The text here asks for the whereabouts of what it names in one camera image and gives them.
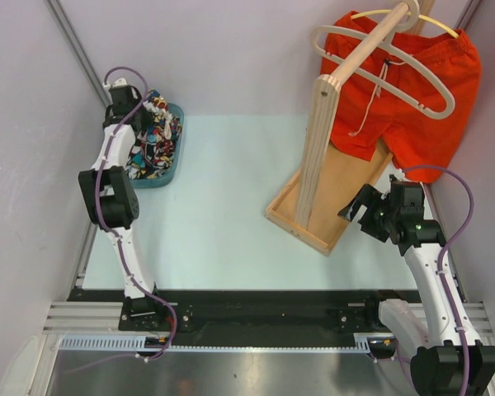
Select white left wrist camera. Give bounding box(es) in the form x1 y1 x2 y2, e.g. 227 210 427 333
102 78 128 91

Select orange shorts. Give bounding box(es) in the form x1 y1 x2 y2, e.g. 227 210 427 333
329 29 483 184

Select white slotted cable duct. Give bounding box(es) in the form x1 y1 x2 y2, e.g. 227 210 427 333
59 332 397 354

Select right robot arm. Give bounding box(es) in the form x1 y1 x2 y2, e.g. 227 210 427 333
338 177 495 395

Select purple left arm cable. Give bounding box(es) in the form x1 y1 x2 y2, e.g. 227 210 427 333
94 66 178 364

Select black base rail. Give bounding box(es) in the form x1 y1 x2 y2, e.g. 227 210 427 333
45 288 421 346

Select wooden clothes rack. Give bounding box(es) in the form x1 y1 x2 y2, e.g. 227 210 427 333
265 0 436 257

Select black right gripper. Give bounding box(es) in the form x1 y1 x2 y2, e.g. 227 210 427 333
337 183 398 243

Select colourful comic print shorts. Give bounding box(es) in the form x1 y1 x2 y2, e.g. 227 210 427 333
125 88 183 181

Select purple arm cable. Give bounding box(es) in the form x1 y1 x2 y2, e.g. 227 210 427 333
94 66 178 364
395 164 476 396

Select yellow round hanger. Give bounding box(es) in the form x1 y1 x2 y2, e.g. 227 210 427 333
351 9 459 38

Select beige wooden hanger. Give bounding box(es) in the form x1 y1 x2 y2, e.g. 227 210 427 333
309 1 455 120

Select teal plastic basket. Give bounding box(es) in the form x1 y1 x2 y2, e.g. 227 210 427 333
123 101 186 191

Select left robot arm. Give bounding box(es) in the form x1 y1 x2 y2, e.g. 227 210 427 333
78 78 166 330

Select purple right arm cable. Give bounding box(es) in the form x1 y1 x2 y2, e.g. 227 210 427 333
395 164 476 396

